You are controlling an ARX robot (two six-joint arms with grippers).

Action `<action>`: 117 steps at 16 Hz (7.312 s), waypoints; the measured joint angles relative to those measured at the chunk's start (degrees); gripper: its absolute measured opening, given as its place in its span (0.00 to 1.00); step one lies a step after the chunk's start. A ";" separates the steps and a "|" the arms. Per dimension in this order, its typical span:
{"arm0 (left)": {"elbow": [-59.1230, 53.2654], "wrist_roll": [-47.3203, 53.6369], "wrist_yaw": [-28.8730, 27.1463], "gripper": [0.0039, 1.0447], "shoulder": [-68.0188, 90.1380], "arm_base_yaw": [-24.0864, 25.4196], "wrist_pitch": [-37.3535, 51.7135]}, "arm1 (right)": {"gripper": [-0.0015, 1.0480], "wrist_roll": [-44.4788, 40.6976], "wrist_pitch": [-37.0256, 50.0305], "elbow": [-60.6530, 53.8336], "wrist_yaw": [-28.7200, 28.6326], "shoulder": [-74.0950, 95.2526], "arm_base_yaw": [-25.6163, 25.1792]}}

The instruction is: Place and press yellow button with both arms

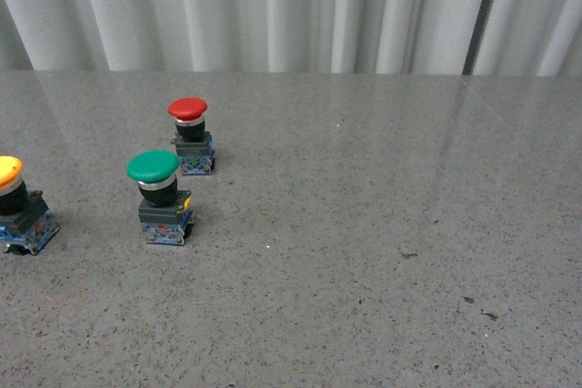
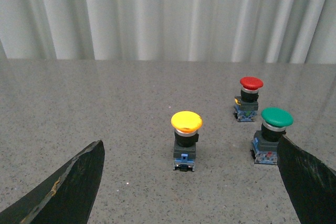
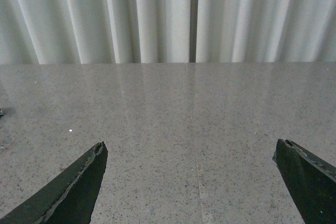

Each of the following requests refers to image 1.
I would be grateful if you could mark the yellow mushroom push button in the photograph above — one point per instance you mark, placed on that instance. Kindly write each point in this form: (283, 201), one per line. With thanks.
(27, 223)

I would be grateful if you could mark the red mushroom push button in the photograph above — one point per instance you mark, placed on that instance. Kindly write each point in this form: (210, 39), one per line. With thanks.
(193, 143)

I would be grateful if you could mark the green mushroom push button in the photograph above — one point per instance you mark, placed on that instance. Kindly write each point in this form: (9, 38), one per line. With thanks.
(165, 212)

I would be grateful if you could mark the white pleated curtain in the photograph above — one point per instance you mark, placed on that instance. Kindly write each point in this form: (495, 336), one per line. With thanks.
(434, 37)

